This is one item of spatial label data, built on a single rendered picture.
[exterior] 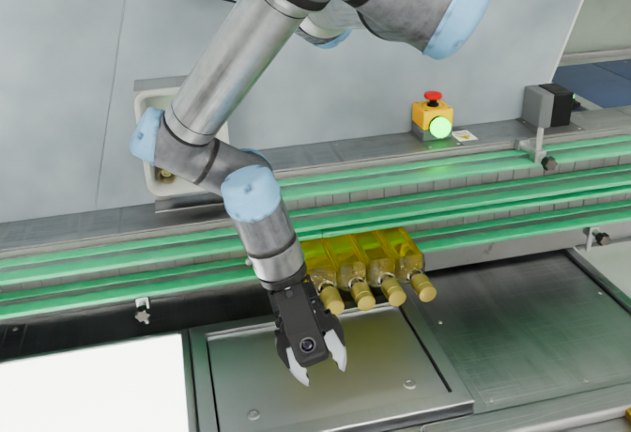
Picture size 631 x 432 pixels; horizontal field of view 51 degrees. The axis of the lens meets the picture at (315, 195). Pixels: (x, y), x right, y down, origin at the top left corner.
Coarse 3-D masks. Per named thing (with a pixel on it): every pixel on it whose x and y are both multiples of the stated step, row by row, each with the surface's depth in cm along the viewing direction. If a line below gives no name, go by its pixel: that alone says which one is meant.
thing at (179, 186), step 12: (144, 96) 126; (156, 96) 134; (168, 96) 134; (144, 108) 132; (228, 144) 134; (156, 168) 140; (156, 180) 138; (180, 180) 139; (156, 192) 135; (168, 192) 136; (180, 192) 136; (192, 192) 137
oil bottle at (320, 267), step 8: (304, 240) 134; (312, 240) 134; (320, 240) 133; (304, 248) 131; (312, 248) 131; (320, 248) 131; (312, 256) 128; (320, 256) 128; (328, 256) 128; (312, 264) 126; (320, 264) 126; (328, 264) 126; (312, 272) 124; (320, 272) 124; (328, 272) 124; (336, 272) 125; (312, 280) 124; (320, 280) 123; (328, 280) 123; (336, 280) 124
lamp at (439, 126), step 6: (432, 120) 144; (438, 120) 142; (444, 120) 142; (432, 126) 143; (438, 126) 142; (444, 126) 142; (450, 126) 143; (432, 132) 144; (438, 132) 143; (444, 132) 143
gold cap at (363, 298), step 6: (354, 288) 121; (360, 288) 120; (366, 288) 120; (354, 294) 121; (360, 294) 119; (366, 294) 119; (372, 294) 120; (354, 300) 121; (360, 300) 118; (366, 300) 119; (372, 300) 119; (360, 306) 119; (366, 306) 119; (372, 306) 120
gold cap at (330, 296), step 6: (324, 288) 121; (330, 288) 120; (336, 288) 121; (324, 294) 120; (330, 294) 119; (336, 294) 119; (324, 300) 119; (330, 300) 118; (336, 300) 117; (330, 306) 117; (336, 306) 118; (342, 306) 118; (336, 312) 118
